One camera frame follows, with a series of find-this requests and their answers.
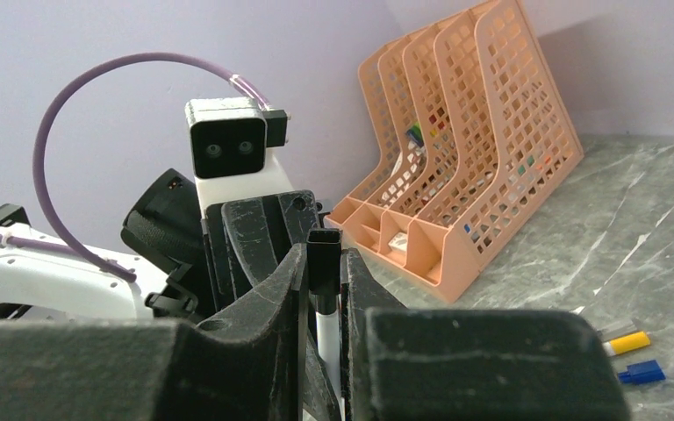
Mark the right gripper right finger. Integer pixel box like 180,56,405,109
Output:
341,248,631,420

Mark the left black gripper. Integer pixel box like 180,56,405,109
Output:
202,189,333,312

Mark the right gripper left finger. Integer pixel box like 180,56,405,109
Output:
0,245,307,420

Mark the black marker cap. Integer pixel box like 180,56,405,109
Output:
306,228,342,315

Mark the thin black pen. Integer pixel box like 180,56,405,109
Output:
596,318,640,342

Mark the yellow pen cap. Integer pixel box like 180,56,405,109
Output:
608,331,651,356

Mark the white pen blue cap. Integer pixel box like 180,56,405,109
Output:
617,360,666,385

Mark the silver marker pen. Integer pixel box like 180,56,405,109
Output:
602,342,614,356

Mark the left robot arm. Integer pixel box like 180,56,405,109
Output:
0,169,325,322

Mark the small white box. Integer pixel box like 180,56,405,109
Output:
388,232,408,253

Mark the orange plastic file organizer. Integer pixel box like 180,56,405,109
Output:
328,1,584,303

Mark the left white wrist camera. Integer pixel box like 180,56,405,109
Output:
184,97,293,212

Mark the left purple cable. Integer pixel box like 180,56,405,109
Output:
0,52,271,285

